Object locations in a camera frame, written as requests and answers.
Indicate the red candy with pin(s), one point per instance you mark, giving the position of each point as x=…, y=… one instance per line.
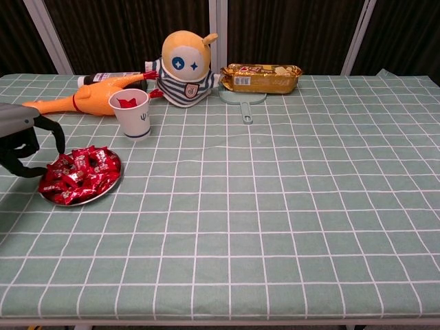
x=51, y=187
x=57, y=169
x=106, y=179
x=81, y=159
x=103, y=159
x=67, y=198
x=128, y=102

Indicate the gold biscuit package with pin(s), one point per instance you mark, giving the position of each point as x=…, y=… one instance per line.
x=261, y=84

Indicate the light green hand mirror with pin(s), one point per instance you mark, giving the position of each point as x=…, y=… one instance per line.
x=247, y=113

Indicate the orange rubber chicken toy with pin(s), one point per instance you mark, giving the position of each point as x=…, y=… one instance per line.
x=93, y=99

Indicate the dark bottle white cap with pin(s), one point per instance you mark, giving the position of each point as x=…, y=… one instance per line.
x=91, y=78

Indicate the green checked tablecloth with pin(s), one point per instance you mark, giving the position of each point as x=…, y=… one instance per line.
x=275, y=206

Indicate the round metal plate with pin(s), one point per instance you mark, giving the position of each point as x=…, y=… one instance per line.
x=103, y=196

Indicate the yellow plush doll striped shirt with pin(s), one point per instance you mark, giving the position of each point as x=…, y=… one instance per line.
x=185, y=51

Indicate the white paper cup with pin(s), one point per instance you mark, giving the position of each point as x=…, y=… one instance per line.
x=134, y=120

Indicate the left black grey robot hand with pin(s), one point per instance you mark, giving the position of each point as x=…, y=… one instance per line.
x=13, y=120

